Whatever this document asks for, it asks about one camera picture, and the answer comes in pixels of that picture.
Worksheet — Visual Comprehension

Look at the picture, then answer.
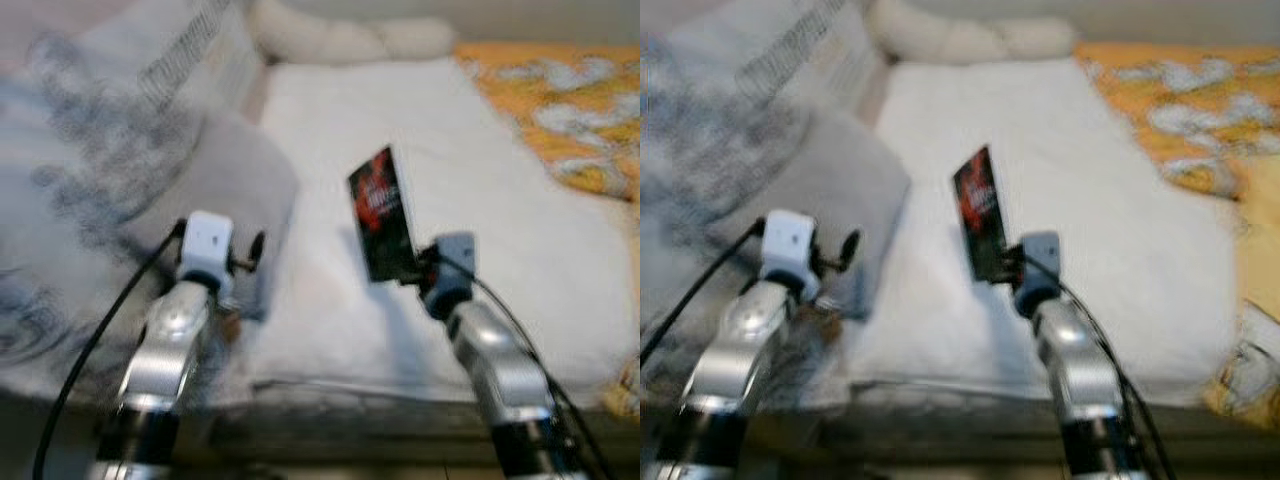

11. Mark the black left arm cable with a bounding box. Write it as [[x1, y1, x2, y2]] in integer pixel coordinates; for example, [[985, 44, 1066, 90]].
[[640, 220, 769, 366], [32, 222, 189, 480]]

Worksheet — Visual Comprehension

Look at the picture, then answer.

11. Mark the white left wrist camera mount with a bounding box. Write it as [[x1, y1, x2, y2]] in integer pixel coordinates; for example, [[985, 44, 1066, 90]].
[[760, 210, 819, 291], [178, 210, 236, 291]]

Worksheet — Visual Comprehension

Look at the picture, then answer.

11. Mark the white quilted mattress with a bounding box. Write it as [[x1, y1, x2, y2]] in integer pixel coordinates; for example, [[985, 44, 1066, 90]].
[[235, 58, 631, 401], [850, 58, 1241, 406]]

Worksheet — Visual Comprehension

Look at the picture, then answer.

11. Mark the dark red-printed book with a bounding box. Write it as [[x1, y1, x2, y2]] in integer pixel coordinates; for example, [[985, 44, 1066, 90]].
[[347, 146, 421, 284], [952, 146, 1023, 284]]

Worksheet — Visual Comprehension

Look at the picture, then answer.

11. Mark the beige long knotted cushion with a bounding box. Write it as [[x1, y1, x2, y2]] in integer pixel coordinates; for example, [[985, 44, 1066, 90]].
[[868, 0, 1079, 63], [248, 0, 459, 66]]

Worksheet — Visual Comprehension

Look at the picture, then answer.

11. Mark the plain grey pillow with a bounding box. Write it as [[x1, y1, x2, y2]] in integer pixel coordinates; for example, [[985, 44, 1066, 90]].
[[715, 105, 913, 321], [120, 105, 301, 321]]

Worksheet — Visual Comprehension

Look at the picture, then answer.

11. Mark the large grey patterned text pillow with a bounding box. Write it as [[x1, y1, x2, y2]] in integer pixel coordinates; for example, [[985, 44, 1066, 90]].
[[640, 0, 886, 391], [0, 0, 266, 391]]

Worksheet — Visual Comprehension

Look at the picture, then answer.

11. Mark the orange cartoon egg blanket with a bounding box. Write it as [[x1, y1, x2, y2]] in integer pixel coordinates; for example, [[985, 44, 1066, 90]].
[[455, 42, 641, 201], [1075, 42, 1280, 201]]

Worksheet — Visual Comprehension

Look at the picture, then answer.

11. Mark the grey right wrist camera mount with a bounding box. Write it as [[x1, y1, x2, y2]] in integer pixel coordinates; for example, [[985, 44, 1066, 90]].
[[1015, 232, 1063, 301], [430, 232, 478, 301]]

